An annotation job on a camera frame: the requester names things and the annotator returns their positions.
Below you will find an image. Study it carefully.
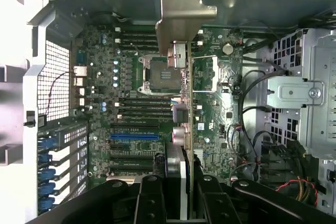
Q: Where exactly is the blue expansion slot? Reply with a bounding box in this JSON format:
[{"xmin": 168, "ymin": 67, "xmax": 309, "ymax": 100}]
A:
[{"xmin": 110, "ymin": 132, "xmax": 161, "ymax": 142}]

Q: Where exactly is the green motherboard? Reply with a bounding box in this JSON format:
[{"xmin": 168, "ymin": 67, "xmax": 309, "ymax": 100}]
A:
[{"xmin": 69, "ymin": 23, "xmax": 246, "ymax": 190}]

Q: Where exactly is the green RAM stick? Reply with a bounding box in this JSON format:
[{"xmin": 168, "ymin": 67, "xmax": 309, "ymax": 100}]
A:
[{"xmin": 117, "ymin": 112, "xmax": 174, "ymax": 120}]

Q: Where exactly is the perforated silver slot cover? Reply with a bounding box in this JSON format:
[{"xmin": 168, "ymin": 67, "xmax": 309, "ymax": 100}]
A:
[{"xmin": 59, "ymin": 125, "xmax": 89, "ymax": 149}]

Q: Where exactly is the blue slot retention clip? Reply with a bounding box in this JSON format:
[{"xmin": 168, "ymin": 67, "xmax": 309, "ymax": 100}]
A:
[
  {"xmin": 38, "ymin": 152, "xmax": 57, "ymax": 167},
  {"xmin": 38, "ymin": 168, "xmax": 56, "ymax": 184},
  {"xmin": 38, "ymin": 136, "xmax": 59, "ymax": 151},
  {"xmin": 38, "ymin": 184, "xmax": 56, "ymax": 199}
]

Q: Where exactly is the CPU socket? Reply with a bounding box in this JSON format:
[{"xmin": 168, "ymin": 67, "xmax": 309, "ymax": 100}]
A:
[{"xmin": 138, "ymin": 55, "xmax": 184, "ymax": 95}]

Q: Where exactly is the silver coin battery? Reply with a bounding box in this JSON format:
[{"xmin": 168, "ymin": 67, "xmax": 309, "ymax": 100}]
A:
[{"xmin": 222, "ymin": 42, "xmax": 235, "ymax": 56}]

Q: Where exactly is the silver disk bay cage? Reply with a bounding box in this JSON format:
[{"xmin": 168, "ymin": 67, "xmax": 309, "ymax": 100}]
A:
[{"xmin": 266, "ymin": 28, "xmax": 336, "ymax": 162}]

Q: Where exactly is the dark grey open PC case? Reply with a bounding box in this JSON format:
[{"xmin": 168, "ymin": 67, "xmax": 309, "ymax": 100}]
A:
[{"xmin": 0, "ymin": 0, "xmax": 336, "ymax": 224}]

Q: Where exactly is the black intrusion switch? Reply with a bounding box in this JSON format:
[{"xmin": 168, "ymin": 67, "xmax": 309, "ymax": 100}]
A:
[{"xmin": 36, "ymin": 114, "xmax": 48, "ymax": 128}]

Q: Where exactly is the thin red black wire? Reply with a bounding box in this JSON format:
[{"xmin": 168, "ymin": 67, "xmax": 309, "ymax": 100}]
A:
[{"xmin": 45, "ymin": 71, "xmax": 76, "ymax": 116}]

